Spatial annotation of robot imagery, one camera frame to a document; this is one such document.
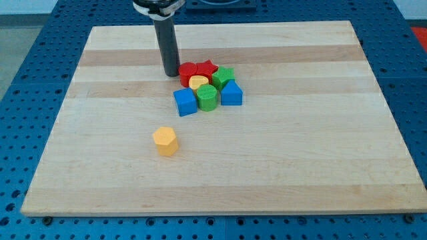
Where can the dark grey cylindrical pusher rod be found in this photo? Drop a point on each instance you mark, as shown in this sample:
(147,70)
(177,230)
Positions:
(166,39)

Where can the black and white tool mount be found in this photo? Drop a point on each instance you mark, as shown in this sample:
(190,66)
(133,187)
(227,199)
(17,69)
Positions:
(158,10)

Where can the yellow hexagon block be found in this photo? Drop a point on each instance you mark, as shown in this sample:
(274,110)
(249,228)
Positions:
(166,141)

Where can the red cylinder block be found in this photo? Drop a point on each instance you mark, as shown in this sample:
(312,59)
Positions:
(186,70)

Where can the red star block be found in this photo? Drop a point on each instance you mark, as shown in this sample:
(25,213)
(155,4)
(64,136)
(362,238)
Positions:
(206,69)

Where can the yellow heart block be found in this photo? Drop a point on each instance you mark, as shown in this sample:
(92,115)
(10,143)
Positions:
(196,81)

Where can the green star block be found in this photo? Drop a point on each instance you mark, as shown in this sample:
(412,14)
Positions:
(221,77)

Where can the blue cube block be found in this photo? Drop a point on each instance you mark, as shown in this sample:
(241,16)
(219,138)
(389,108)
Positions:
(185,101)

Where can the green cylinder block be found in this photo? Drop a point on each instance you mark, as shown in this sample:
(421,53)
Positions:
(207,97)

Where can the blue triangle block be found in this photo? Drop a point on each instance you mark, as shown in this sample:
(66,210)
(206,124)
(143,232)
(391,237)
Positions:
(231,94)

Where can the light wooden board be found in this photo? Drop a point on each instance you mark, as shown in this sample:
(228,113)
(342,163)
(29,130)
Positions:
(314,134)

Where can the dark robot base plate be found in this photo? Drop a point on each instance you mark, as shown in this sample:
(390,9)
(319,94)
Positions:
(220,5)

